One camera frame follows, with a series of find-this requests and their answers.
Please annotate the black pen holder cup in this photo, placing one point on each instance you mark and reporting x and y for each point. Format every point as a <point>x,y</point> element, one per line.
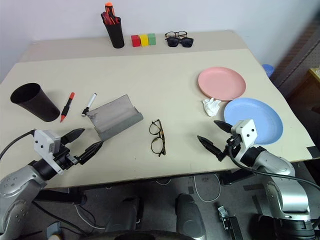
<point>115,35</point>

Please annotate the blue plate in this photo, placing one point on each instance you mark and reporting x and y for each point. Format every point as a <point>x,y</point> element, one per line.
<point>267,117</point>

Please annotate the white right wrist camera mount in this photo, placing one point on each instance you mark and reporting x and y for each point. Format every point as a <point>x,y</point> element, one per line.
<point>246,131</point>

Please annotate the green block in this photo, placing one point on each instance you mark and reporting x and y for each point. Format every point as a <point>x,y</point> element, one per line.
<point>152,39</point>

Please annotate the black sunglasses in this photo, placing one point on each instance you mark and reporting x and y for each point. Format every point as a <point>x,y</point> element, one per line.
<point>172,42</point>

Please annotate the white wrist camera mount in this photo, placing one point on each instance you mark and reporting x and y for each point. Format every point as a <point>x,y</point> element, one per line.
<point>42,145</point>
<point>246,131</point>

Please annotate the white and black marker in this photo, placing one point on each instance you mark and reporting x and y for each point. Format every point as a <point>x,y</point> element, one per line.
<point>90,102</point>

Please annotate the empty black cup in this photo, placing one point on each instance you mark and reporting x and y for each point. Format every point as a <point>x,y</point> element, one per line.
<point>35,102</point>

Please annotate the dark rounded shape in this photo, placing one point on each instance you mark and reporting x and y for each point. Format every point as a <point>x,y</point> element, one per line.
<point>190,217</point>
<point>125,212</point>

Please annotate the yellow wooden box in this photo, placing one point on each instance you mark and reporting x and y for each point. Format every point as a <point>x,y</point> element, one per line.
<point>315,73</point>

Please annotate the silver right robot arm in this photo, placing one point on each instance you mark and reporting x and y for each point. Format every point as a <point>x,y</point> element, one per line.
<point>275,162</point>

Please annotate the black table crossbar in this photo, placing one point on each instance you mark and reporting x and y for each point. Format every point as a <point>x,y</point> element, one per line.
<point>60,197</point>
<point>235,178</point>

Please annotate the metal caster bracket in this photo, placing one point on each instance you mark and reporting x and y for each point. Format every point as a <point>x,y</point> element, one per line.
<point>226,218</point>

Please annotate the brown pegboard panel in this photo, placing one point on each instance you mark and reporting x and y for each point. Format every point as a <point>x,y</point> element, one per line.
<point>297,62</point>

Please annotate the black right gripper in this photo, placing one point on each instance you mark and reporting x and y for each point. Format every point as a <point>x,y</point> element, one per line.
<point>233,144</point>

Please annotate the grey glasses case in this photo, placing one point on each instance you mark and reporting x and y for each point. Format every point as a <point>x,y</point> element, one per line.
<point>112,117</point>

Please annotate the tortoiseshell glasses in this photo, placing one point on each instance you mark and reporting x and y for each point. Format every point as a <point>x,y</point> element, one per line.
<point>178,32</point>
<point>162,136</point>

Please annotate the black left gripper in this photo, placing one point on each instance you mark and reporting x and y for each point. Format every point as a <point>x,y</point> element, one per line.
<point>65,157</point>

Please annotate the crumpled white tissue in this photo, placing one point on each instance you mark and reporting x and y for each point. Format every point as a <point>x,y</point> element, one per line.
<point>212,107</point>

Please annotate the black tape patch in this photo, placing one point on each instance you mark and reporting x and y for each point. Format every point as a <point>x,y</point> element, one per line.
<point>314,152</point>

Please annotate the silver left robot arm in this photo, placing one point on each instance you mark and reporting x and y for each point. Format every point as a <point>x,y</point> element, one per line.
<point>15,185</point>

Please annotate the pink plate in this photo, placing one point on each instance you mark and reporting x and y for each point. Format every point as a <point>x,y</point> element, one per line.
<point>221,82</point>

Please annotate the red block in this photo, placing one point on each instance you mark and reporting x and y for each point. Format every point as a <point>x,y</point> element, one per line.
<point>135,41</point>

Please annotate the yellow block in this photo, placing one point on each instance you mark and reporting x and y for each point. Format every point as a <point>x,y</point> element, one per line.
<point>144,40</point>

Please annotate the blue plastic container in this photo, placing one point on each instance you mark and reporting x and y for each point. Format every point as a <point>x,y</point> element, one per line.
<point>268,70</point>

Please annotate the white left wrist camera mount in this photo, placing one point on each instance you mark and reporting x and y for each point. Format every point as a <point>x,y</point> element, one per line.
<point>42,145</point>

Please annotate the red and black pen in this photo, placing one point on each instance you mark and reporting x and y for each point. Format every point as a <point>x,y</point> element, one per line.
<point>67,107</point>

